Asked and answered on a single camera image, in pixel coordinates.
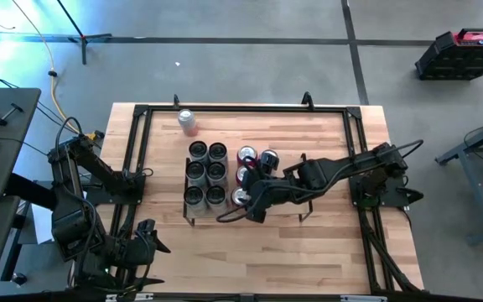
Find black crossbeam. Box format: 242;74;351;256
0;288;483;302

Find black desk foot bar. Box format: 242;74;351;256
4;172;58;211

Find white floor sheet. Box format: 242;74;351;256
30;203;57;244

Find silver metal bracket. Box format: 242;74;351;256
106;293;154;302
340;294;388;302

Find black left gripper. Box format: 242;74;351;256
117;217;172;290

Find wooden shelf black metal legs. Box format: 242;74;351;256
182;153;314;227

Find tall white can teal palms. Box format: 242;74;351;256
205;161;228;186

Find black aluminium table frame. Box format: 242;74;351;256
71;102;427;294

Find black tripod stand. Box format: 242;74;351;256
55;0;113;66

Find black and red tool case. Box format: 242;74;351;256
414;27;483;81

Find yellow extension cable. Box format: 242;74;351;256
11;0;96;143

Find red cola can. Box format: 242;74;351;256
230;186;252;207
234;165;250;186
236;145;260;168

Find black caster wheel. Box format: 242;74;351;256
11;272;29;289

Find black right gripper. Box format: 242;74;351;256
243;154;293;224

